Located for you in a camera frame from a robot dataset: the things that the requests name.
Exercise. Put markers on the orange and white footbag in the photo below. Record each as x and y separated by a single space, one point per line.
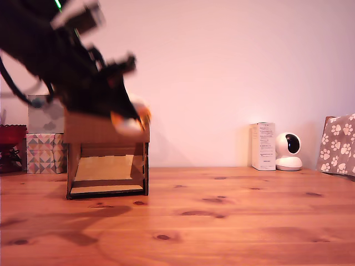
128 126

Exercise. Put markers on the cardboard dice tower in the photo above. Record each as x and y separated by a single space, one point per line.
106 155

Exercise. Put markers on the cloud print tissue box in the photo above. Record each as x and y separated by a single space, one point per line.
45 119

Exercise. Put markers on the geometric pattern tissue box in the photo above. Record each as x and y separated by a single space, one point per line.
44 153

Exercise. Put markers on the red glass bowl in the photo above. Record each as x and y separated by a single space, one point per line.
11 137

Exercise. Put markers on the white printed carton box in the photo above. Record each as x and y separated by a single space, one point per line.
264 147

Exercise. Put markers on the paw print cloth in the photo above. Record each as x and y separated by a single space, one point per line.
339 144

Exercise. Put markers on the pale grey camera box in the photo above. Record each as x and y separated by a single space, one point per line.
83 15

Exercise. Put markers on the small white round camera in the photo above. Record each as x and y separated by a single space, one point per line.
288 151

